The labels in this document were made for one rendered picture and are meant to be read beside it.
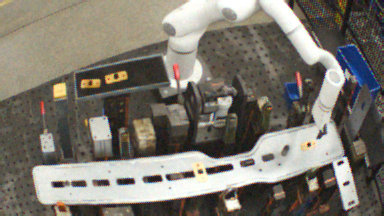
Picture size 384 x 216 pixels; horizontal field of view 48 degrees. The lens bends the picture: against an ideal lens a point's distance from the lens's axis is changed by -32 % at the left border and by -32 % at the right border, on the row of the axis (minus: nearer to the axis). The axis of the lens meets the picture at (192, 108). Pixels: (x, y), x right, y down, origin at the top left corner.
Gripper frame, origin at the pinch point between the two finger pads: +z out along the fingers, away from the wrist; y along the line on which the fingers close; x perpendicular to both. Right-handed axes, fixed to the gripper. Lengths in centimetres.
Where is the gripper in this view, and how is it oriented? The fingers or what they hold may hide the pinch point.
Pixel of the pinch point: (316, 127)
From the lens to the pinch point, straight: 214.7
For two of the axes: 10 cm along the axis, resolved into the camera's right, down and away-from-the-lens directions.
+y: 2.7, 7.8, -5.7
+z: -1.1, 6.1, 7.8
